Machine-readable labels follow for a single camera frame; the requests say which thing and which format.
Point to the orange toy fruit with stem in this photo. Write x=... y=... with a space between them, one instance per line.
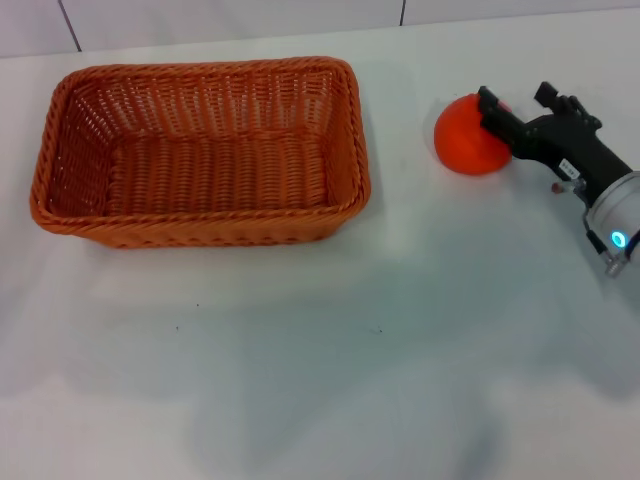
x=460 y=145

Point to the orange woven wicker basket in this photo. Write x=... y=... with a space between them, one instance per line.
x=200 y=175

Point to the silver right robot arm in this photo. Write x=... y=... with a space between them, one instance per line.
x=620 y=205

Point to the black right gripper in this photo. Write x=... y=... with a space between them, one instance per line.
x=575 y=150

